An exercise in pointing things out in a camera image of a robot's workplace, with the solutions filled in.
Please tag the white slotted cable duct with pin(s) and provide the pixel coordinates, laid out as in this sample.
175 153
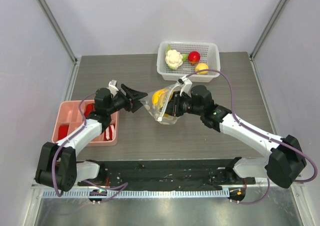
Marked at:
92 193

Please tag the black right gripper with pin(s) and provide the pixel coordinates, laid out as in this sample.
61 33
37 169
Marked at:
175 106

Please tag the pink compartment tray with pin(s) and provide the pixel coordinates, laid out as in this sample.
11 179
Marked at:
70 113

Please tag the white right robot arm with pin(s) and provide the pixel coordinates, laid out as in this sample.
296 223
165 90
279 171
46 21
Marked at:
281 160

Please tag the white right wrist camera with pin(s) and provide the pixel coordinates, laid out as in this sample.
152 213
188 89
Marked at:
185 84

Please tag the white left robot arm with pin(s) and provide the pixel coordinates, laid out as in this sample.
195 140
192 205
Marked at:
57 166

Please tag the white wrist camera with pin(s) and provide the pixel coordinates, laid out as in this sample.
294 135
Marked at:
112 87
185 84

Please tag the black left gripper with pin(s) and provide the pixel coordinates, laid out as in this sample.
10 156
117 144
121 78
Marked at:
136 95

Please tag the white fake cauliflower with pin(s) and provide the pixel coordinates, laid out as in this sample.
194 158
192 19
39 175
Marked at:
174 59

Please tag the white perforated plastic basket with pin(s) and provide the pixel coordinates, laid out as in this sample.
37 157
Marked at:
209 55

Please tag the red fake pomegranate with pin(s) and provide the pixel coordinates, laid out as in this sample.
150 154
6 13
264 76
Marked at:
194 57

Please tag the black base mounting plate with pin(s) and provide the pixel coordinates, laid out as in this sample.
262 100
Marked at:
171 175

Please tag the yellow fake lemon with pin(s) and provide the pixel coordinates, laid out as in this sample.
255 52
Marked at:
201 69

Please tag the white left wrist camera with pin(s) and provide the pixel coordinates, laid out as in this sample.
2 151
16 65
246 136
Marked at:
112 87

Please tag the clear zip top bag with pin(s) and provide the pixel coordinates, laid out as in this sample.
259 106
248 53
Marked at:
160 115

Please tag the red white striped cloth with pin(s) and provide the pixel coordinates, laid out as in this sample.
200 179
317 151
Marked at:
109 133

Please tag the red cloth lower left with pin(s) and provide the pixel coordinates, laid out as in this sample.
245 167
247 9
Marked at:
62 131

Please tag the red cloth upper compartment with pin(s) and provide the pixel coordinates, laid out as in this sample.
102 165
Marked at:
89 109

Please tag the yellow fake bananas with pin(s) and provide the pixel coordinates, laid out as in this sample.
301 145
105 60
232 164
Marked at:
159 98

